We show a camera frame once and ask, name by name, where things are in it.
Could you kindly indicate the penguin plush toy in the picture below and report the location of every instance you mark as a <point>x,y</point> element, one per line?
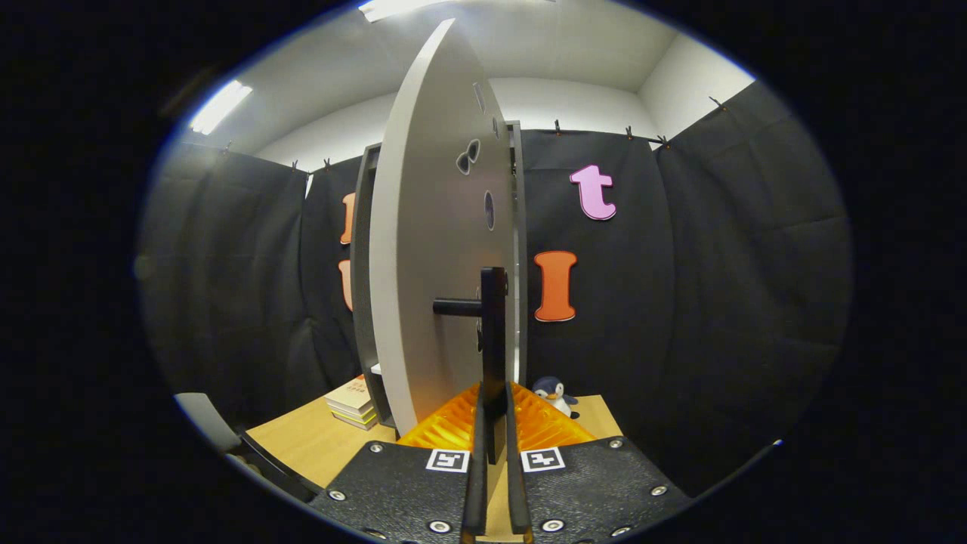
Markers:
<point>555,397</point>

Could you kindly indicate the black backdrop cloth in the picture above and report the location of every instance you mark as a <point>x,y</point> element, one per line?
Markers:
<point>718,302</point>

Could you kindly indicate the dark grey shoe cabinet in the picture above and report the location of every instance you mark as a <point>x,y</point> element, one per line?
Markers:
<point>361,317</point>

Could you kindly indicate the thick beige cover book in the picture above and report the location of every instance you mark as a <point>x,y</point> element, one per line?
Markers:
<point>351,394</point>

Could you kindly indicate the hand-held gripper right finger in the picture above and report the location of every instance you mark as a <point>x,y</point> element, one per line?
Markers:
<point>516,483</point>

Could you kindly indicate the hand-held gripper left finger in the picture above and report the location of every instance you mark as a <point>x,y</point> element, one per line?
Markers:
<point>476,483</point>

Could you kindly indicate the beige shoe cabinet door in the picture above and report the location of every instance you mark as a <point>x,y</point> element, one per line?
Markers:
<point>423,264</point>

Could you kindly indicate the thin yellow edged book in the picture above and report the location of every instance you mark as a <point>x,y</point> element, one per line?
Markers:
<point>361,417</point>

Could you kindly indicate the long ceiling strip light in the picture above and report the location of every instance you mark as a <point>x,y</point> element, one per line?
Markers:
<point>220,106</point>

